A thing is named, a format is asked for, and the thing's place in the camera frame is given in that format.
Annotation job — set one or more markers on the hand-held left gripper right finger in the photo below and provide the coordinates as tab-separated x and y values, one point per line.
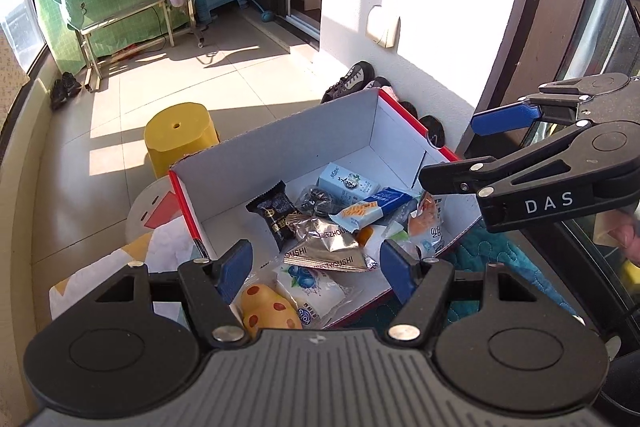
395	272

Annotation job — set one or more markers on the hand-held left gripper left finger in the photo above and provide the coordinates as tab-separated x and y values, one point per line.
235	269

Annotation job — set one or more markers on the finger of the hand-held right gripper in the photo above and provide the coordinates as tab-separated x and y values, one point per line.
505	118
450	177

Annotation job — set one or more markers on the white pouch with green leaf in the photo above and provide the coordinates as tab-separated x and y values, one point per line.
387	239

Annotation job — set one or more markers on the yellow spotted squishy toy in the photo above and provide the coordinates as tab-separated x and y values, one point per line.
265	307

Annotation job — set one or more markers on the printed white snack packet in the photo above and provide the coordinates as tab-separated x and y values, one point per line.
430	227

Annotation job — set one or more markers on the black snack packet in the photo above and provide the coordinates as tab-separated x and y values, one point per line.
275	214

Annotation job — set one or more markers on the blue cracker packet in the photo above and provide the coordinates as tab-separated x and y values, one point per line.
370	207

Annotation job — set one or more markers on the silver foil snack packet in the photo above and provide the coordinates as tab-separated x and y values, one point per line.
325	247

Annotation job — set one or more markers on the white blueberry bread packet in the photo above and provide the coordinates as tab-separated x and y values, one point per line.
312	289

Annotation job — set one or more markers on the light blue carton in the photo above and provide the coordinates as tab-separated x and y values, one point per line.
345	181

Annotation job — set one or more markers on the clear packet of dark fruit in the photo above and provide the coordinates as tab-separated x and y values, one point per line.
315	202

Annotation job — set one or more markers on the red cardboard box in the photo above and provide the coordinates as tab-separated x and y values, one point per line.
350	132

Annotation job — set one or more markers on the person's right hand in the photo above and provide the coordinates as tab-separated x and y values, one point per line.
627	239

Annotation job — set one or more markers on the zigzag patterned quilt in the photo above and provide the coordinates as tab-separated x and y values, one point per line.
500	267

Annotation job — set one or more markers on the pink and white cloth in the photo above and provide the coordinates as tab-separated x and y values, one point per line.
391	93

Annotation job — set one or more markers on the brown lace-up shoe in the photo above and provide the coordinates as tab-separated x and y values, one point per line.
380	83
352	79

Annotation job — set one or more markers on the dark-framed glass door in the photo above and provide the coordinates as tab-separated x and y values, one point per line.
565	7

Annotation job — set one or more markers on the yellow plastic stool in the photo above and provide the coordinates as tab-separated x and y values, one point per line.
180	137

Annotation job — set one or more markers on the small dark shoe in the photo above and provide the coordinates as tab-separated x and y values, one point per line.
58	96
72	84

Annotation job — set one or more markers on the low metal rack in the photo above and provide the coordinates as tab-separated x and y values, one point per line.
125	9

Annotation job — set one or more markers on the floral beige curtain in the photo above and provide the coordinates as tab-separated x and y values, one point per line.
7	72

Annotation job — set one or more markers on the window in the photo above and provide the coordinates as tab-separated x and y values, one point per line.
20	17

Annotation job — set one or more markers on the beige wall outlet cover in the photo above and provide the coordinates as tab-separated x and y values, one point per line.
382	27

